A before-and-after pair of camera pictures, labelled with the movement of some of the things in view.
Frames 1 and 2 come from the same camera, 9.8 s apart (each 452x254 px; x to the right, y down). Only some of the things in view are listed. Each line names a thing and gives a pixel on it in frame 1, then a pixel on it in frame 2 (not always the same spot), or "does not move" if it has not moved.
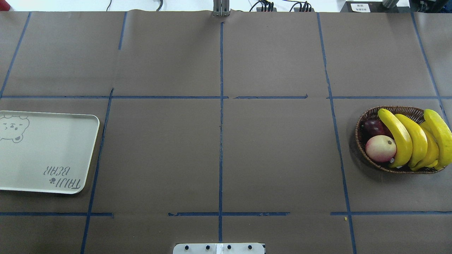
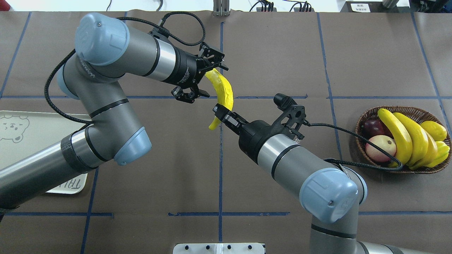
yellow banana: (417, 140) does not move
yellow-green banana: (442, 134) -> (227, 98)
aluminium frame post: (221, 8) does not move
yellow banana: (403, 139) does not move
